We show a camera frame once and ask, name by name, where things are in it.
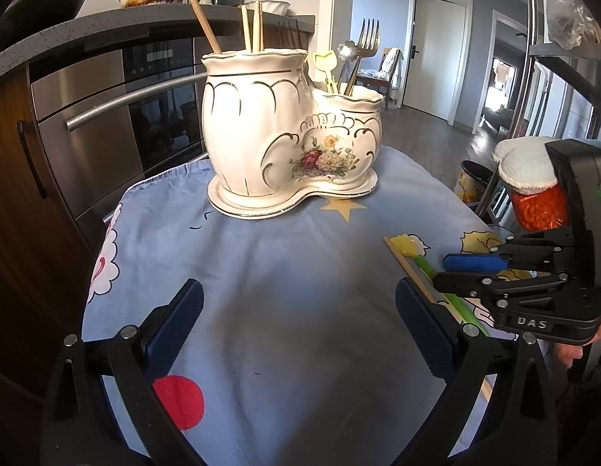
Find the person's right hand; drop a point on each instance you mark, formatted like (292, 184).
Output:
(572, 353)

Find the clear plastic bag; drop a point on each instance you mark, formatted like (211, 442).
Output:
(570, 22)

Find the stainless steel oven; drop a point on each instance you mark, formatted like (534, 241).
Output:
(86, 121)

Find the blue printed cartoon cloth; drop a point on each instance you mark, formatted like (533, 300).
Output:
(281, 276)

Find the green stick with yellow tulip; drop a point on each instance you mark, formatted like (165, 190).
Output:
(409, 245)

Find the metal spoon gold trim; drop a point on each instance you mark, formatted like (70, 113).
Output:
(346, 51)

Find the white floral ceramic utensil holder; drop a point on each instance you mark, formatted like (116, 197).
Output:
(251, 131)

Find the orange jar with white cover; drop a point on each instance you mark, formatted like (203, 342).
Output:
(533, 179)

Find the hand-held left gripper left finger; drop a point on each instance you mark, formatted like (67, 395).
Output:
(176, 330)

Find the floral printed bin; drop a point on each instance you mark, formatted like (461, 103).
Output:
(472, 184)

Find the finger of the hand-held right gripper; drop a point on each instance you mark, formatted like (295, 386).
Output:
(499, 285)
(470, 262)

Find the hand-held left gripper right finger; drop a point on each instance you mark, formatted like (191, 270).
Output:
(421, 335)

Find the white door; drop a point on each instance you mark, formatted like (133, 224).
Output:
(436, 58)

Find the dark wooden cabinet door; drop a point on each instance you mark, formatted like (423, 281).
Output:
(18, 252)

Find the metal shelf rack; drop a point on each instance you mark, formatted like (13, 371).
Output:
(567, 53)

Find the wooden chair with white cloth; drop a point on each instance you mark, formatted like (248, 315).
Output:
(387, 73)

